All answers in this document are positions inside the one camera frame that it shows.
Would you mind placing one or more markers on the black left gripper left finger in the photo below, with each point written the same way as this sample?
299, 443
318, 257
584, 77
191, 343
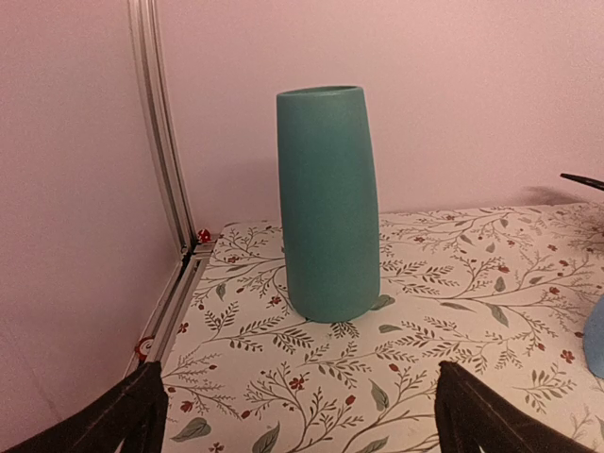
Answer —
130, 417

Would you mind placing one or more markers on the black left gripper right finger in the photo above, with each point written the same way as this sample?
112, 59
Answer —
471, 417

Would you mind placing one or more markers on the blue metronome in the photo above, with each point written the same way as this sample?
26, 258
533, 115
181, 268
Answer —
593, 340

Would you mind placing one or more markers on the aluminium frame post left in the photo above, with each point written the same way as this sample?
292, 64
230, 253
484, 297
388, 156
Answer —
149, 64

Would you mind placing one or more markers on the floral table mat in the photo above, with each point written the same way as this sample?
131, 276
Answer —
505, 292

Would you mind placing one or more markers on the teal ceramic vase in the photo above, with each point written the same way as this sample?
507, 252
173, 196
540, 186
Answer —
328, 202

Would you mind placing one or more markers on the black music stand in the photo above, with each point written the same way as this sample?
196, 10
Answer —
584, 180

